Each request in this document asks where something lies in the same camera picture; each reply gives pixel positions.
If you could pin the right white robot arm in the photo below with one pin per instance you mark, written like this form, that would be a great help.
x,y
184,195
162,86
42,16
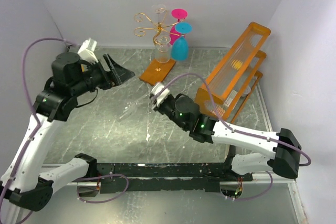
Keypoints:
x,y
271,151

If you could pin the gold wire glass rack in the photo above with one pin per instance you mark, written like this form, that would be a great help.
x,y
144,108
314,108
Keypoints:
x,y
162,29

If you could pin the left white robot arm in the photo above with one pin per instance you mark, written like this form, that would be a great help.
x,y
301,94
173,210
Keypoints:
x,y
24,185

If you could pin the yellow object on shelf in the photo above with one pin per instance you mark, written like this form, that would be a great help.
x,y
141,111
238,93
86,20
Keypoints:
x,y
237,64

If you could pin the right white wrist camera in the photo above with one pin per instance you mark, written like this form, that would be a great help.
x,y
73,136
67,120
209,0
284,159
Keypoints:
x,y
158,95

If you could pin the clear wine glass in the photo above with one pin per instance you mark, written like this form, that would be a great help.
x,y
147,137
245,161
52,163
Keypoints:
x,y
160,12
134,109
163,48

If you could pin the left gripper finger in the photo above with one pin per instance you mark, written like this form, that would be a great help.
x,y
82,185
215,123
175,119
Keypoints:
x,y
121,79
116,69

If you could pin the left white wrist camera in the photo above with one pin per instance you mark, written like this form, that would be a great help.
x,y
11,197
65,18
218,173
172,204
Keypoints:
x,y
86,51

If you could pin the blue plastic wine glass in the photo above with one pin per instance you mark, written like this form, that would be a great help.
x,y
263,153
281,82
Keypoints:
x,y
180,47

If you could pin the aluminium extrusion rail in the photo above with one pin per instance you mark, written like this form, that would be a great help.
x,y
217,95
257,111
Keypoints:
x,y
258,178

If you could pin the clear wine glass front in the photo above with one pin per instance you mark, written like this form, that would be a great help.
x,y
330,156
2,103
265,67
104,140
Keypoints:
x,y
163,48

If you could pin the wooden rack base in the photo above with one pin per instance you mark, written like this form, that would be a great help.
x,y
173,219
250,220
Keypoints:
x,y
157,72

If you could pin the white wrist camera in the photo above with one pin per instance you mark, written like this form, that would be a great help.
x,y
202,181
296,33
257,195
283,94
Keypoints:
x,y
158,95
86,51

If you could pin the orange wooden shelf rack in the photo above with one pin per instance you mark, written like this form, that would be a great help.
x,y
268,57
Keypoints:
x,y
226,84

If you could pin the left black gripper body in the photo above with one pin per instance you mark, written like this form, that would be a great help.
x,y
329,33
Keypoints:
x,y
100,78

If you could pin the clear wine glass back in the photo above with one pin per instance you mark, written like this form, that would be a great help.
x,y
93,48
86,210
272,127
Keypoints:
x,y
160,12

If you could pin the pink plastic wine glass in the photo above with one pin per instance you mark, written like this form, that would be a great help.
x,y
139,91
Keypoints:
x,y
179,14

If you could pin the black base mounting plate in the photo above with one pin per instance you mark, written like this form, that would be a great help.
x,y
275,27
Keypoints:
x,y
113,177

